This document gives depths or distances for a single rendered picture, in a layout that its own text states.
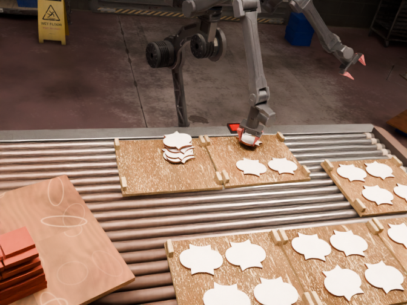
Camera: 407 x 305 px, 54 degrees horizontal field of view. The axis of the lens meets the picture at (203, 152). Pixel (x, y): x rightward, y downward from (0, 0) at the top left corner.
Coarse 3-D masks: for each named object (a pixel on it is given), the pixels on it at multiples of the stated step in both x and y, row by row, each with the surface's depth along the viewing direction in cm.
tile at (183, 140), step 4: (176, 132) 182; (164, 136) 179; (168, 136) 178; (172, 136) 179; (176, 136) 179; (180, 136) 180; (184, 136) 180; (188, 136) 181; (164, 140) 175; (168, 140) 176; (172, 140) 176; (176, 140) 176; (180, 140) 177; (184, 140) 177; (188, 140) 178; (164, 144) 174; (168, 144) 173; (172, 144) 174; (176, 144) 174; (180, 144) 175; (184, 144) 175; (188, 144) 176; (176, 148) 173; (180, 148) 174
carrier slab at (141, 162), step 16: (128, 144) 180; (144, 144) 181; (160, 144) 183; (192, 144) 187; (128, 160) 170; (144, 160) 172; (160, 160) 174; (192, 160) 177; (208, 160) 179; (128, 176) 162; (144, 176) 164; (160, 176) 165; (176, 176) 167; (192, 176) 168; (208, 176) 170; (128, 192) 155; (144, 192) 156; (160, 192) 158; (176, 192) 161
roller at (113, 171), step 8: (304, 160) 193; (312, 160) 194; (320, 160) 195; (336, 160) 198; (344, 160) 199; (104, 168) 166; (112, 168) 167; (0, 176) 154; (8, 176) 155; (16, 176) 155; (24, 176) 156; (32, 176) 157; (40, 176) 158; (48, 176) 159; (56, 176) 160; (72, 176) 161; (80, 176) 162; (88, 176) 163; (96, 176) 164
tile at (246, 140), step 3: (246, 135) 197; (237, 138) 190; (243, 138) 191; (246, 138) 192; (249, 138) 194; (252, 138) 195; (240, 141) 188; (243, 141) 186; (246, 141) 188; (249, 141) 189; (252, 141) 190; (258, 141) 194; (246, 144) 186; (249, 144) 186; (252, 144) 186; (255, 144) 188; (258, 144) 189
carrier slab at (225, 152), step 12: (216, 144) 190; (228, 144) 191; (240, 144) 193; (264, 144) 196; (276, 144) 198; (216, 156) 182; (228, 156) 184; (240, 156) 185; (252, 156) 186; (264, 156) 188; (276, 156) 189; (288, 156) 191; (216, 168) 176; (228, 168) 176; (240, 180) 171; (252, 180) 172; (264, 180) 173; (276, 180) 174; (288, 180) 176; (300, 180) 178
